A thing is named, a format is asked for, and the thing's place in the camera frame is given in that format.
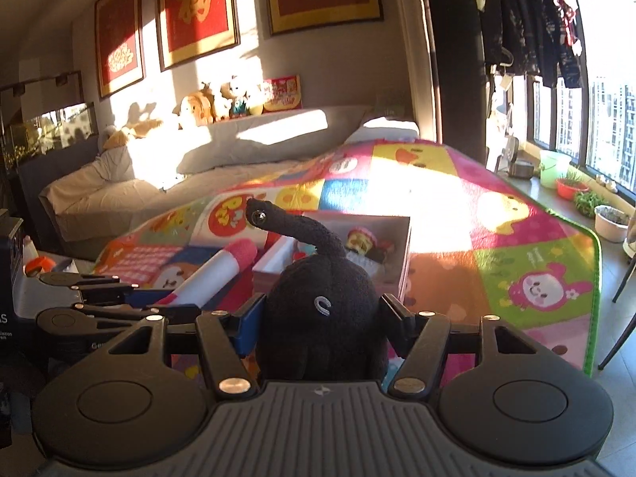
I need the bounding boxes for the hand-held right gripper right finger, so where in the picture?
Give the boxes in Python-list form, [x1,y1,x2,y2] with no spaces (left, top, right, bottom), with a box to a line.
[378,294,542,401]

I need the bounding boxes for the red framed picture gold figure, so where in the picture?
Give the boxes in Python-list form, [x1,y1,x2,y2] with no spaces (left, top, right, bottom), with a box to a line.
[157,0,241,72]

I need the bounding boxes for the small green potted plant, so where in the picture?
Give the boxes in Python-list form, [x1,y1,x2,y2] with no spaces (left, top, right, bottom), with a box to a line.
[574,191,606,217]

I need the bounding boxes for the colourful cartoon printed blanket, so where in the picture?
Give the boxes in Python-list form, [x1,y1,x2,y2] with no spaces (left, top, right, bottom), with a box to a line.
[92,139,603,393]

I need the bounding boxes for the black chair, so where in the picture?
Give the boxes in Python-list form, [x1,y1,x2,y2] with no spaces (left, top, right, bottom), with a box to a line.
[597,253,636,371]

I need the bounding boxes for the narrow red framed picture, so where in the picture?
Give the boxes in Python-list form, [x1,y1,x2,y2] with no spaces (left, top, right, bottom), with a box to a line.
[94,0,146,99]

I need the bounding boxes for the pale cardboard box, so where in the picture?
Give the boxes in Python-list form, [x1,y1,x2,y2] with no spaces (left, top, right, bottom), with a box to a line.
[252,211,412,304]

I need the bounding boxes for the grey pillow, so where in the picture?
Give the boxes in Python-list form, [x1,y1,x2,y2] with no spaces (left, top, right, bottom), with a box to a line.
[176,106,368,176]

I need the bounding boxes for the white red foam rocket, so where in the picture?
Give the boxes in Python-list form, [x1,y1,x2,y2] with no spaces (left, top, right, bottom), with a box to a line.
[154,238,258,309]

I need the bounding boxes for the red plant pot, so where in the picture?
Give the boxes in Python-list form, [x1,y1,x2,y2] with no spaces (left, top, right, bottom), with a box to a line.
[555,178,590,202]

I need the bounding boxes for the white pillow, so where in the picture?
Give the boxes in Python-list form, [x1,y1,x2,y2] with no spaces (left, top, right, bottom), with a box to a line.
[345,115,421,146]

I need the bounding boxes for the white bed sheet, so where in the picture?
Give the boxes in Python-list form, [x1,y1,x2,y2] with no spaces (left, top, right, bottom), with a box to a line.
[40,148,309,259]

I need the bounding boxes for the dark blue hanging jacket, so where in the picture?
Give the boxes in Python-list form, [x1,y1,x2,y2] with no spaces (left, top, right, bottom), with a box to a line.
[539,0,582,90]

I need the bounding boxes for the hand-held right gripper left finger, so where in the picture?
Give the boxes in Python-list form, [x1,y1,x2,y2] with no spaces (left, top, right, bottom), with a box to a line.
[102,292,268,399]

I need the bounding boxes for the red printed card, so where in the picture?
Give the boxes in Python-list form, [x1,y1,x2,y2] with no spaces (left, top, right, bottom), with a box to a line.
[262,76,303,112]

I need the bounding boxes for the green plastic bucket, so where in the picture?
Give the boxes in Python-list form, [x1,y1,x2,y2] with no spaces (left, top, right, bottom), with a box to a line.
[539,150,573,188]

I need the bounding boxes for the glass cabinet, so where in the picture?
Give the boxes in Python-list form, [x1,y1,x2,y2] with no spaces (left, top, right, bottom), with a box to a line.
[0,70,98,172]

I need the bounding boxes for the cartoon figurine keychain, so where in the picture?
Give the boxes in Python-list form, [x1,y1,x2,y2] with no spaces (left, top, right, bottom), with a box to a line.
[344,226,396,265]

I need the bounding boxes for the dark curtain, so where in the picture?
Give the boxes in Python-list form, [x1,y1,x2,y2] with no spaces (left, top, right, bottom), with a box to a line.
[416,0,492,170]

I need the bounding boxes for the orange object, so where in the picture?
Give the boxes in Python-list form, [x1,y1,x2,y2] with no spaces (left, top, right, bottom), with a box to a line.
[25,256,56,277]

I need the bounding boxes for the plush doll teal dress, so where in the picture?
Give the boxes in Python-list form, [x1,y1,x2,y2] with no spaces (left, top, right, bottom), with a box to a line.
[219,76,253,119]

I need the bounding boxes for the yellow plush toy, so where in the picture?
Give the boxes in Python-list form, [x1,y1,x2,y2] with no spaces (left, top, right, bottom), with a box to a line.
[102,118,165,151]

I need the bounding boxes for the red patterned hanging garment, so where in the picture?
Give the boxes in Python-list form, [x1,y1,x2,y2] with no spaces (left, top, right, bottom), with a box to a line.
[553,0,586,58]

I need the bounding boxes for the black plush toy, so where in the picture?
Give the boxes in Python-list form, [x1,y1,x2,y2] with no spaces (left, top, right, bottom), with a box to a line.
[246,198,391,383]

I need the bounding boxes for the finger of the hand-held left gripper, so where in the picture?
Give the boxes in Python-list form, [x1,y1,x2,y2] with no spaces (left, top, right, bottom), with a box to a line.
[36,307,167,339]
[39,271,141,293]

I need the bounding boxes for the black hanging jacket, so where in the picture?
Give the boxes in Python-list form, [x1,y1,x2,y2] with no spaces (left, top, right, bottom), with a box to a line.
[481,0,543,79]

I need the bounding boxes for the orange bear plush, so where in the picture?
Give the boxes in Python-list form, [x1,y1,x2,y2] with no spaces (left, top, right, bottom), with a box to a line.
[178,90,215,129]

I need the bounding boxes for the window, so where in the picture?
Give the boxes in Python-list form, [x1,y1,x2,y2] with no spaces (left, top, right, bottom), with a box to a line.
[527,0,636,187]

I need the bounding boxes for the white plant pot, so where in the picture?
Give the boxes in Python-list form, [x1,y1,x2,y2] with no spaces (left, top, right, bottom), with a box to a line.
[593,205,630,243]

